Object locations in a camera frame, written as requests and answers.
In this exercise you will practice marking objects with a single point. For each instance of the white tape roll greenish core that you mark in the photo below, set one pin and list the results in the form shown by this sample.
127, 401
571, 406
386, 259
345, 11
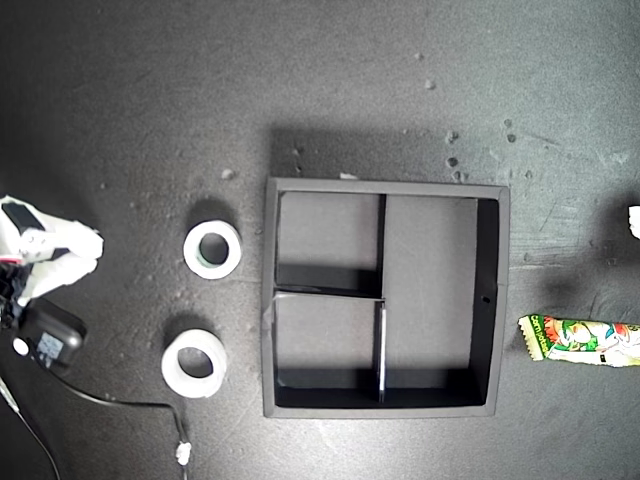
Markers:
192, 250

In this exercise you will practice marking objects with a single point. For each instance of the green printed snack bar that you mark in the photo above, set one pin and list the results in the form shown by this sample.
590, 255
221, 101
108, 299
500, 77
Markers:
575, 340

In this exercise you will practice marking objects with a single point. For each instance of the white tape roll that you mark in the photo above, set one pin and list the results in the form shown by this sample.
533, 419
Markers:
172, 367

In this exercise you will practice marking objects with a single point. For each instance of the black compartment tray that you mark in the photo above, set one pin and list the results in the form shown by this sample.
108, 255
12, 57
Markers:
430, 250

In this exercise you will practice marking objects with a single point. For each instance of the small white tape scrap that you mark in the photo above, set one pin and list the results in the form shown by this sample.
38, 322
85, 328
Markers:
348, 176

